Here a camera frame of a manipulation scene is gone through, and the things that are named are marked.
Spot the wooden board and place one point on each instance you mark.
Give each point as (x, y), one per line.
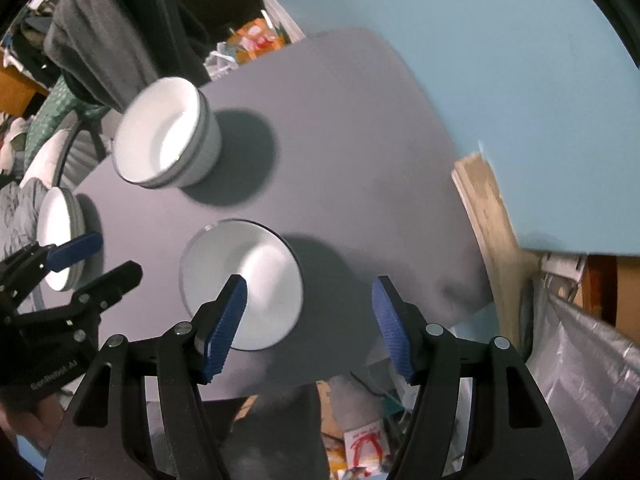
(495, 240)

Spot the black office chair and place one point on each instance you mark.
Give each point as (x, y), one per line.
(142, 0)

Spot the grey hoodie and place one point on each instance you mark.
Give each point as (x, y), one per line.
(90, 25)

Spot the beige cloth pile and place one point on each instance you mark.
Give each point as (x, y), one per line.
(10, 145)

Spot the white bowl with dark rim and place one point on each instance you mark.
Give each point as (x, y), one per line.
(265, 280)
(155, 125)
(207, 155)

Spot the person's left hand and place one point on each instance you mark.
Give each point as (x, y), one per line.
(35, 420)

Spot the wooden wardrobe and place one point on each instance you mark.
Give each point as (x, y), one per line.
(15, 90)

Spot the person's grey trousers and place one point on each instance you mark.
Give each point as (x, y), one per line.
(280, 430)

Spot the grey duvet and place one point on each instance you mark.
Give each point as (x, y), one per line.
(20, 210)

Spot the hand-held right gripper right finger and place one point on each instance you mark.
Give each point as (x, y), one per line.
(392, 330)

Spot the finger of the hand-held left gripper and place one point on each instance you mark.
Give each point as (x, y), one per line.
(112, 285)
(75, 252)

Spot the white plate with dark rim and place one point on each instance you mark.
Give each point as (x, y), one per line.
(74, 210)
(52, 215)
(80, 212)

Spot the green checkered cloth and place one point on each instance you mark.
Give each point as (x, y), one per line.
(55, 110)

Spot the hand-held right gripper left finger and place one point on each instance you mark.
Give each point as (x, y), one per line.
(225, 330)

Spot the red and white package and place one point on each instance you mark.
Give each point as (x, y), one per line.
(365, 447)

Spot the colourful packaging pile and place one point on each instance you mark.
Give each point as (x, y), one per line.
(255, 37)

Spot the grey plastic bag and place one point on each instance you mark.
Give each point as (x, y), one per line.
(585, 360)

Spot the brown wooden panel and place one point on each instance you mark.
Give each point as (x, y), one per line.
(615, 280)

